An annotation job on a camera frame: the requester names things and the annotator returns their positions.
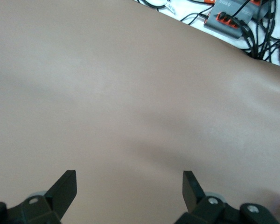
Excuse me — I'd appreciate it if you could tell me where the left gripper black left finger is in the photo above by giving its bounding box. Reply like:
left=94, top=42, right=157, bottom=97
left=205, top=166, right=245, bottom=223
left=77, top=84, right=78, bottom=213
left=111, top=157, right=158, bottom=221
left=0, top=170, right=78, bottom=224

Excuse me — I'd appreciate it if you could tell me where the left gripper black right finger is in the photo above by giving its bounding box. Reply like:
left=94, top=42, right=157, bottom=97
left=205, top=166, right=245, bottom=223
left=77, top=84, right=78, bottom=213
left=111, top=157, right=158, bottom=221
left=177, top=170, right=280, bottom=224

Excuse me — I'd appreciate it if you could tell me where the brown table mat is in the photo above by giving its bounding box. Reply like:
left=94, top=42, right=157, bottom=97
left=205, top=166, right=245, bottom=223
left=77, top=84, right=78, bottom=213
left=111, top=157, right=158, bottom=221
left=0, top=0, right=280, bottom=224

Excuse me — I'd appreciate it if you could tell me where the grey hub with orange ports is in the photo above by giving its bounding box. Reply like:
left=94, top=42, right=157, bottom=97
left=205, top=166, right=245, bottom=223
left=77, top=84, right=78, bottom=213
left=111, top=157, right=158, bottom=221
left=203, top=4, right=254, bottom=40

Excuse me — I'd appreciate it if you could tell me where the grey hub box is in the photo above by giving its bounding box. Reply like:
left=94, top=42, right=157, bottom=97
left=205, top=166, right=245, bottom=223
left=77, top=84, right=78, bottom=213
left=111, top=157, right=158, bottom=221
left=212, top=0, right=269, bottom=21

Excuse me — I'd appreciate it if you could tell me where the black cable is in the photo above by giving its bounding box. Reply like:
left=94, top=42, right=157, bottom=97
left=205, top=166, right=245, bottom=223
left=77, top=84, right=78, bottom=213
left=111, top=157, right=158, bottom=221
left=180, top=12, right=211, bottom=25

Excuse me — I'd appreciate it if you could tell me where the white cable label tag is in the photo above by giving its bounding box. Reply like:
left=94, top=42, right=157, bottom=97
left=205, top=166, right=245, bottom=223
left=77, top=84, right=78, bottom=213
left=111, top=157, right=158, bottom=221
left=164, top=0, right=177, bottom=15

